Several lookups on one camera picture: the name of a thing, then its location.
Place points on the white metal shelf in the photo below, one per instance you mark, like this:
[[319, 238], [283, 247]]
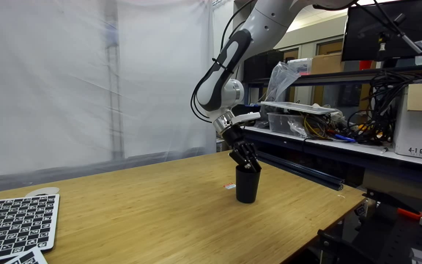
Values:
[[359, 148]]

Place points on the black computer monitor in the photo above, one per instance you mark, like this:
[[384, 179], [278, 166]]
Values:
[[366, 24]]

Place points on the small checkered calibration card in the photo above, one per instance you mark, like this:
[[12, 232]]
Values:
[[28, 257]]

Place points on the black plastic cup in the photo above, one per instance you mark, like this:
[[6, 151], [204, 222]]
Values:
[[246, 184]]

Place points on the clear plastic bag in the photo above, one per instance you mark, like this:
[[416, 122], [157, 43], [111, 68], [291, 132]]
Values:
[[283, 75]]

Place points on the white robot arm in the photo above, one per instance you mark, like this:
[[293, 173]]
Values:
[[218, 91]]

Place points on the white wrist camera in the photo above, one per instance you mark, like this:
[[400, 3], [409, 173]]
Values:
[[245, 118]]

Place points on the brown cardboard box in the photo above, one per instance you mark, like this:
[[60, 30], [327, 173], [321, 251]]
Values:
[[327, 63]]

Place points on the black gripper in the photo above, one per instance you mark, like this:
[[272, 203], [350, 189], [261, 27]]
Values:
[[242, 153]]

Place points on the black aluminium rail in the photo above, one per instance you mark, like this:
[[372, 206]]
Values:
[[332, 182]]

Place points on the white tape roll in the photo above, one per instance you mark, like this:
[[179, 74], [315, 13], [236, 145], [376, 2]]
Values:
[[42, 191]]

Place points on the large checkered calibration board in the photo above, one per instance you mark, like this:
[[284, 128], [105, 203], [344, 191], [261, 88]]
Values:
[[28, 222]]

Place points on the clear bin with cables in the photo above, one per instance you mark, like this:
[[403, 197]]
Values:
[[305, 126]]

